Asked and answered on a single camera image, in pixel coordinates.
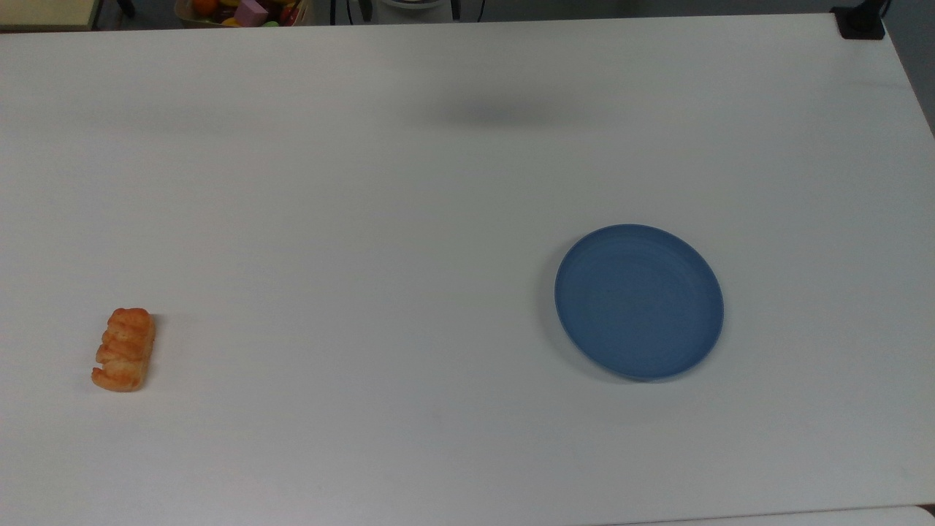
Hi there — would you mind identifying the orange bread loaf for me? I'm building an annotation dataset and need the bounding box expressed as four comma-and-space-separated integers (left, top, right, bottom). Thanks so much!
91, 308, 156, 393

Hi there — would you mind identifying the blue round plate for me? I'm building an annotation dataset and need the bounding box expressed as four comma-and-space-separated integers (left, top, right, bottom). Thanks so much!
554, 224, 725, 381

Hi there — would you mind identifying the basket of toys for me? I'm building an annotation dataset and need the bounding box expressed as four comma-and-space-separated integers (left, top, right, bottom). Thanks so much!
174, 0, 315, 28

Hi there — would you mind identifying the yellow wooden board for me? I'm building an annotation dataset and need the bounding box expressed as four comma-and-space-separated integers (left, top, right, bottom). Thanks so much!
0, 0, 103, 31

